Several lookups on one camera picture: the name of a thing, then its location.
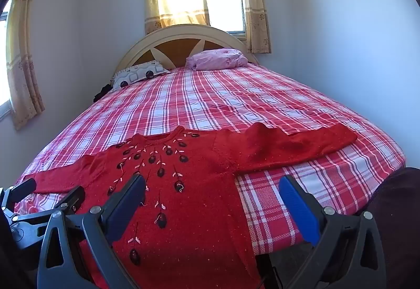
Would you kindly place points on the grey patterned pillow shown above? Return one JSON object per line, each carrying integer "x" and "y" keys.
{"x": 141, "y": 74}

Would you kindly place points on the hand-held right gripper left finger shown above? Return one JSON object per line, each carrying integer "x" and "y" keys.
{"x": 128, "y": 199}

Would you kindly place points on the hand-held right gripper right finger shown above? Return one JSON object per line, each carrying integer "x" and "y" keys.
{"x": 298, "y": 207}

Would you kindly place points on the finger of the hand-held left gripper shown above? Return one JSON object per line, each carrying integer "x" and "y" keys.
{"x": 73, "y": 197}
{"x": 23, "y": 186}

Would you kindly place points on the bed with red plaid sheet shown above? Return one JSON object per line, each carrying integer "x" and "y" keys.
{"x": 229, "y": 102}

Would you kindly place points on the cream wooden headboard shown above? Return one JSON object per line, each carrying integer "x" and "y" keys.
{"x": 174, "y": 46}

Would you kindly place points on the dark cloth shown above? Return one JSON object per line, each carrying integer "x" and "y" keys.
{"x": 103, "y": 92}

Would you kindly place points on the red knitted sweater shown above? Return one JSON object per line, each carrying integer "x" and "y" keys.
{"x": 203, "y": 210}

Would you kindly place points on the sliding window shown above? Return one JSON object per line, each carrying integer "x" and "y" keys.
{"x": 4, "y": 62}

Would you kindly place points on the pink pillow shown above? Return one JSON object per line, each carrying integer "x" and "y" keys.
{"x": 216, "y": 59}

